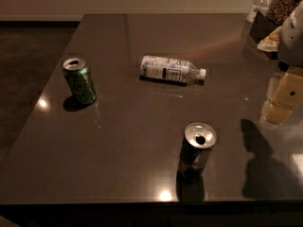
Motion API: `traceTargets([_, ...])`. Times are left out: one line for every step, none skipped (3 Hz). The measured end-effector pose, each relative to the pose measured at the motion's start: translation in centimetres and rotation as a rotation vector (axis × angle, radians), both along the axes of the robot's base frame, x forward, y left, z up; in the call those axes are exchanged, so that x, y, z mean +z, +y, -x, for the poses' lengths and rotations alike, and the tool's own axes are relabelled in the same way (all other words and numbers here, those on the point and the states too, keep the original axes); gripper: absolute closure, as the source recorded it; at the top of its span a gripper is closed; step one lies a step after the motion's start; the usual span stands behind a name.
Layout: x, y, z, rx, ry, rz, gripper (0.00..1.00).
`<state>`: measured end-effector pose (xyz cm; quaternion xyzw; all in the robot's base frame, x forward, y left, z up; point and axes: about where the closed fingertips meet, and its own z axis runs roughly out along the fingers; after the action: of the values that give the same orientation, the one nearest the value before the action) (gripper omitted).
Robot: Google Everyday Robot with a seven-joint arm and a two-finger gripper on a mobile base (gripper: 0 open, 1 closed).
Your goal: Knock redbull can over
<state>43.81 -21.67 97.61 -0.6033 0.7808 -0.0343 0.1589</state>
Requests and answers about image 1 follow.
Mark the black snack box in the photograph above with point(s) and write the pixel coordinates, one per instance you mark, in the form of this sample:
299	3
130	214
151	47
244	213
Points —
260	29

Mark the jar of brown snacks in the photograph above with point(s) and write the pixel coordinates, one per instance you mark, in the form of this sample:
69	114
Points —
280	10

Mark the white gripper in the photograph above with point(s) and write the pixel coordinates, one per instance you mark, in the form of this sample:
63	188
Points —
292	42

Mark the blue silver redbull can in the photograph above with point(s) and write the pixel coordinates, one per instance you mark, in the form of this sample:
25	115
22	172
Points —
198	142

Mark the clear plastic water bottle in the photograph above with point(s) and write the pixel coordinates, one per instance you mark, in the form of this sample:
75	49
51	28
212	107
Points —
172	70

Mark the upright clear plastic bottle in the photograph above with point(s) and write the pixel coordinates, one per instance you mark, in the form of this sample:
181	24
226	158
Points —
261	6

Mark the white crumpled wrapper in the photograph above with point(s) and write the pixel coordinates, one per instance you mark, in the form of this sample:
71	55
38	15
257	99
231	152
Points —
271	42

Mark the green soda can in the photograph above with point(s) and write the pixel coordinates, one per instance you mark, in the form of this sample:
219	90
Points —
78	76

